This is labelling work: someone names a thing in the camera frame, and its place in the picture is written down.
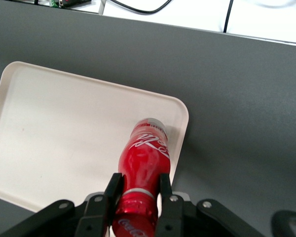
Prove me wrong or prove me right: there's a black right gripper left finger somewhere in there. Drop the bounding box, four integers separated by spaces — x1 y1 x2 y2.
0 172 125 237

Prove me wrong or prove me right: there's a black straight floor cable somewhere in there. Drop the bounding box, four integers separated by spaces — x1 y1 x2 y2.
222 0 234 34

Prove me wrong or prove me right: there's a black curved floor cable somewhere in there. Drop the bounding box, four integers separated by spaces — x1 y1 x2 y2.
108 0 173 14

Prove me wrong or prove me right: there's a thick black cable loop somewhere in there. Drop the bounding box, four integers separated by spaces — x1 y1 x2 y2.
270 209 296 237

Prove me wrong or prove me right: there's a dark electronics box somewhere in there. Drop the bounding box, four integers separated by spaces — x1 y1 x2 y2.
34 0 92 8

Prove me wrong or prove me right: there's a red coke bottle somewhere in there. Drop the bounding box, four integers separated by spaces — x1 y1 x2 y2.
111 118 170 237

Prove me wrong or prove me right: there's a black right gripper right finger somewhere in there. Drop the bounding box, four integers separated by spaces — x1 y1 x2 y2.
153 173 263 237

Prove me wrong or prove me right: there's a cream plastic tray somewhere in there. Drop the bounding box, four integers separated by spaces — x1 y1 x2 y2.
0 61 190 213

